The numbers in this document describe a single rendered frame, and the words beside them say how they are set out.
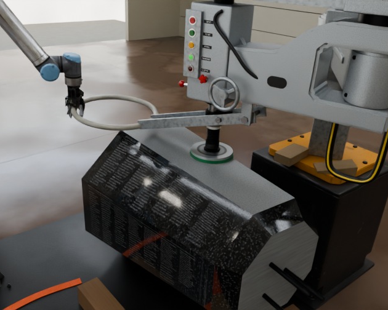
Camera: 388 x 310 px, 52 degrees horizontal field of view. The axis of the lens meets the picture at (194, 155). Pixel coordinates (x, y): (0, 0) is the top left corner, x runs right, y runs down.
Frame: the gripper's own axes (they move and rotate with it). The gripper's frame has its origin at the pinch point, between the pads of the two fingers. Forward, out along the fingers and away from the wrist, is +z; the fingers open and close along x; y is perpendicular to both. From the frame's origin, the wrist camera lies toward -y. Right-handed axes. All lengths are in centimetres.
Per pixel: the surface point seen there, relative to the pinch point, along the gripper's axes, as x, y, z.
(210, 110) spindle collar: 76, 35, -26
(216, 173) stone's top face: 81, 53, -3
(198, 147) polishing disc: 72, 32, -4
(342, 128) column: 148, 13, -15
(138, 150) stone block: 40.8, 28.2, 3.0
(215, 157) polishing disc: 80, 43, -5
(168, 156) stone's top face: 57, 39, -1
